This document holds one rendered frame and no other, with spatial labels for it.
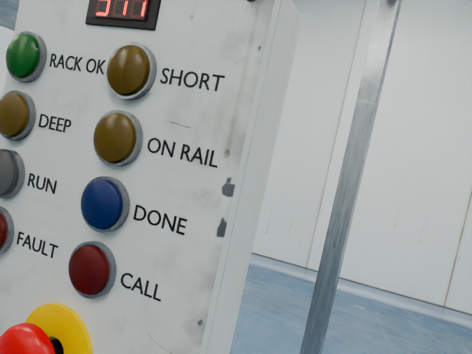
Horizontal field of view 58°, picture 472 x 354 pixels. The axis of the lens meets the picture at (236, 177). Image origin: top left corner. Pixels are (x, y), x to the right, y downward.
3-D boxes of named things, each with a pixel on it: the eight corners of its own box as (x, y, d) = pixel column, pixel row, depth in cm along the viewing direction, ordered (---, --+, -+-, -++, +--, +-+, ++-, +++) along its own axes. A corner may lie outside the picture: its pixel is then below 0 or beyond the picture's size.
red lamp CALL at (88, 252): (98, 304, 22) (109, 253, 22) (60, 287, 23) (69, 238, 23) (109, 300, 23) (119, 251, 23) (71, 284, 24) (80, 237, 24)
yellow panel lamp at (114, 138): (125, 168, 22) (136, 114, 21) (85, 157, 23) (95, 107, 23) (135, 168, 22) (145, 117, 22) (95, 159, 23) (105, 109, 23)
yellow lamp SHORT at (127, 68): (139, 98, 21) (150, 43, 21) (97, 91, 23) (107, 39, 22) (149, 101, 22) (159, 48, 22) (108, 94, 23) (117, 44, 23)
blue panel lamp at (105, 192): (112, 237, 22) (122, 184, 22) (72, 223, 23) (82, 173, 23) (122, 235, 23) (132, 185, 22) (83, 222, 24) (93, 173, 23)
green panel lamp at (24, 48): (29, 79, 25) (38, 32, 25) (-3, 74, 26) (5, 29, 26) (41, 83, 25) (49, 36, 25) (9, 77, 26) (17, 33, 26)
